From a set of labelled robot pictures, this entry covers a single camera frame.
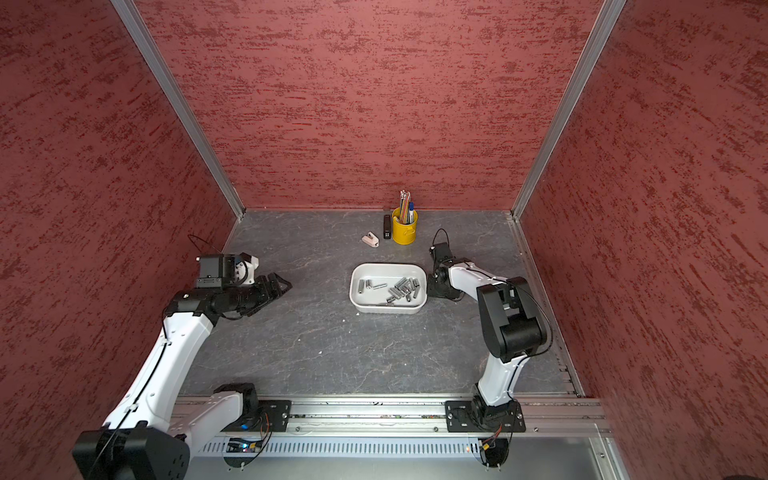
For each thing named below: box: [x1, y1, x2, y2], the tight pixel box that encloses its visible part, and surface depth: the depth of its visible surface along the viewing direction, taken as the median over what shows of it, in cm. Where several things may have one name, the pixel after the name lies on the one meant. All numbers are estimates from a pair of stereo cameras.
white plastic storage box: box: [349, 262, 428, 315], surface depth 99 cm
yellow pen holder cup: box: [392, 207, 419, 245], surface depth 108 cm
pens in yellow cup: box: [398, 190, 415, 224], surface depth 108 cm
